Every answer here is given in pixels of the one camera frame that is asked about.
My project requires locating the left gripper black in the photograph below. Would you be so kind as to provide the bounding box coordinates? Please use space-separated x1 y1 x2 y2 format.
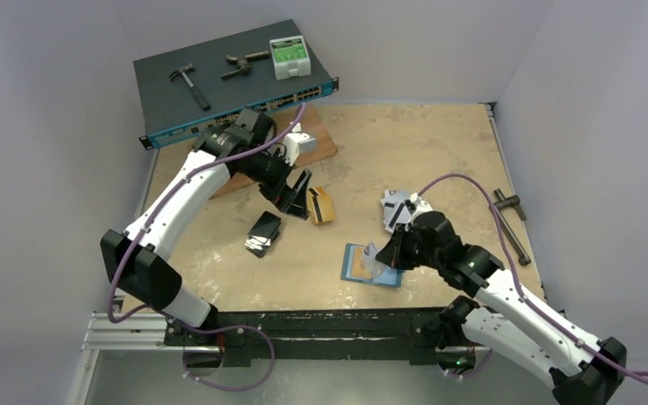
239 148 311 219

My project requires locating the silver VIP credit card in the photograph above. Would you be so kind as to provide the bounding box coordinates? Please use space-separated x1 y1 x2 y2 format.
363 242 391 281

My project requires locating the blue card holder wallet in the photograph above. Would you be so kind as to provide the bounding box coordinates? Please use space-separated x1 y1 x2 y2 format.
340 243 402 289

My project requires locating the black credit card stack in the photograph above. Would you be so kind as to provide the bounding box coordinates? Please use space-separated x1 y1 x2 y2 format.
245 211 282 258

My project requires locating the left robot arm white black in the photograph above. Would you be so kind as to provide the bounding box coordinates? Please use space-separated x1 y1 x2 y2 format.
100 104 311 345

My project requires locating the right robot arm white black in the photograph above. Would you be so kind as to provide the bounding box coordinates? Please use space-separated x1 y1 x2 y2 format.
375 211 627 404

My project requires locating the gold credit card stack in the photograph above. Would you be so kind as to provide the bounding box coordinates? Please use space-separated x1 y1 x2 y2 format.
307 186 336 225

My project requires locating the wooden board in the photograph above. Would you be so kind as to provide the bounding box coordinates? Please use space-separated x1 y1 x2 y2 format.
212 105 338 198

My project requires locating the small hammer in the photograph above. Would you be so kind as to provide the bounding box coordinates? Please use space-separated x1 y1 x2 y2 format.
169 63 211 111

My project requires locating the white green electrical module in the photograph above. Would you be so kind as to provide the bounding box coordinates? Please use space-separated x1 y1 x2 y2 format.
269 35 312 80

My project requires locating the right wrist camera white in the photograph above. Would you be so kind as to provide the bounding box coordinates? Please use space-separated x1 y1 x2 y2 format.
405 192 433 221

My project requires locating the metal door lever handle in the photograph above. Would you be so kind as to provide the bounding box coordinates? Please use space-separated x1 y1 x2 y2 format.
493 188 532 266

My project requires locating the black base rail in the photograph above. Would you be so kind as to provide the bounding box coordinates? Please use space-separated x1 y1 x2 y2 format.
165 305 495 370

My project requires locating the bronze door handle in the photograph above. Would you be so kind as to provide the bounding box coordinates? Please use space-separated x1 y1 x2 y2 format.
220 51 271 81

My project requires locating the network switch grey teal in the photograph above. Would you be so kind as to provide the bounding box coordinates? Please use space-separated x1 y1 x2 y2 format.
133 19 339 150

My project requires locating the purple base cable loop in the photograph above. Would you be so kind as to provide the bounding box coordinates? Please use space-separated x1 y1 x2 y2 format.
181 326 277 392

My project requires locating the aluminium frame rail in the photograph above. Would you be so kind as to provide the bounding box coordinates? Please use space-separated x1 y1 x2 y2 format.
85 314 483 379

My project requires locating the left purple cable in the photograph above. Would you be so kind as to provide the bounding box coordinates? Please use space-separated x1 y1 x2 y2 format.
106 102 308 337

